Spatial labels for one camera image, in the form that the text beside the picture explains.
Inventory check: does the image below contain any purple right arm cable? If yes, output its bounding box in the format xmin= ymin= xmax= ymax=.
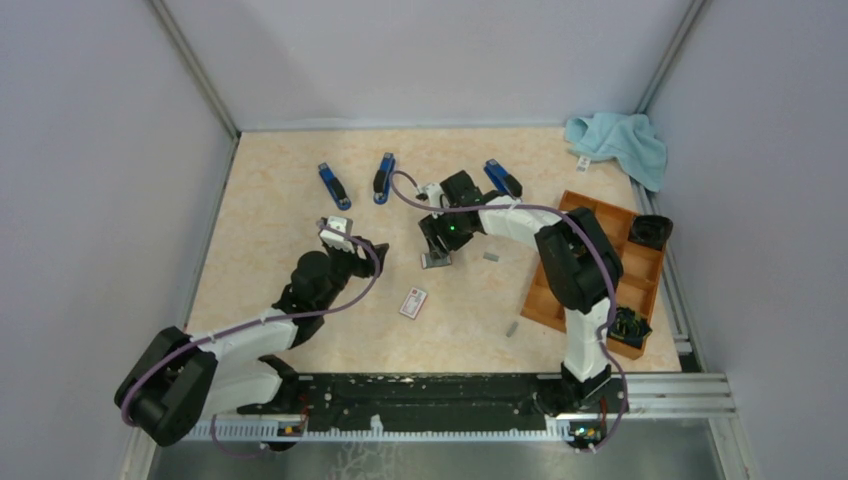
xmin=390 ymin=170 xmax=631 ymax=455

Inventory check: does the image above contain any black tape roll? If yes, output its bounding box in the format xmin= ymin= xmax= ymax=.
xmin=628 ymin=215 xmax=674 ymax=251

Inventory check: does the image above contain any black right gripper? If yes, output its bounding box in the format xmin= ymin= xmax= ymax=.
xmin=419 ymin=204 xmax=472 ymax=262

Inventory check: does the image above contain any silver staple strip box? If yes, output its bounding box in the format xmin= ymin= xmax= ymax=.
xmin=421 ymin=252 xmax=452 ymax=269

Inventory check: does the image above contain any light blue cloth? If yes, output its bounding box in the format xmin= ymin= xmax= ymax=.
xmin=564 ymin=112 xmax=668 ymax=193

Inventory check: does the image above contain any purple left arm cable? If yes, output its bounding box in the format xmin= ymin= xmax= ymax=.
xmin=120 ymin=221 xmax=382 ymax=460

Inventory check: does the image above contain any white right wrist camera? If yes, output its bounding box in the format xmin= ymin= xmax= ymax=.
xmin=416 ymin=183 xmax=444 ymax=209

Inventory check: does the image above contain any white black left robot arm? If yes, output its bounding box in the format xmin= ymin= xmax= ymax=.
xmin=114 ymin=236 xmax=390 ymax=447

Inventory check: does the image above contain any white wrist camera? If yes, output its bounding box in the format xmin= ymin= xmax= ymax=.
xmin=319 ymin=216 xmax=356 ymax=253
xmin=416 ymin=183 xmax=444 ymax=209

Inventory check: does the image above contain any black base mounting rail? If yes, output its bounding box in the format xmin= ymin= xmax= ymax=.
xmin=237 ymin=373 xmax=626 ymax=433

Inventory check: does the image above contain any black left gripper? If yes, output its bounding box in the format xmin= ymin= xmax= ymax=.
xmin=316 ymin=235 xmax=388 ymax=313

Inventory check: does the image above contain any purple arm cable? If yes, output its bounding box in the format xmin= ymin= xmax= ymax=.
xmin=120 ymin=221 xmax=382 ymax=460
xmin=390 ymin=170 xmax=631 ymax=455

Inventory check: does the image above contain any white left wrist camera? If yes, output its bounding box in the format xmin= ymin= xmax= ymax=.
xmin=319 ymin=216 xmax=356 ymax=253

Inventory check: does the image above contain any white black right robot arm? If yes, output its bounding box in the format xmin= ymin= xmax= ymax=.
xmin=416 ymin=171 xmax=623 ymax=412

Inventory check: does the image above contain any white cable duct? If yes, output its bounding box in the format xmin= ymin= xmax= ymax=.
xmin=184 ymin=420 xmax=586 ymax=443

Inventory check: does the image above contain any blue black stapler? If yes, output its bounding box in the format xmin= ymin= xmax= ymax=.
xmin=318 ymin=162 xmax=352 ymax=211
xmin=372 ymin=152 xmax=396 ymax=205

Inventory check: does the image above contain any red white staple box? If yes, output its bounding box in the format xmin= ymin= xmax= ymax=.
xmin=399 ymin=287 xmax=428 ymax=320

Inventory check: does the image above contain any brown wooden compartment tray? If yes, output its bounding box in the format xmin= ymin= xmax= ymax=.
xmin=521 ymin=191 xmax=664 ymax=360

